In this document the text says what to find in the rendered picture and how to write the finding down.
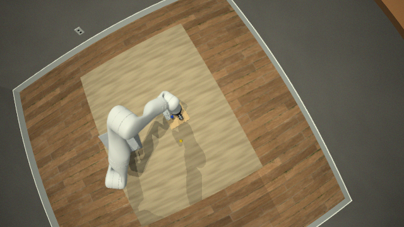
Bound tan square mat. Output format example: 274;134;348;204
166;102;190;129

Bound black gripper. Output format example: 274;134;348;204
175;111;183;120

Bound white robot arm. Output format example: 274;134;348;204
105;91;181;189

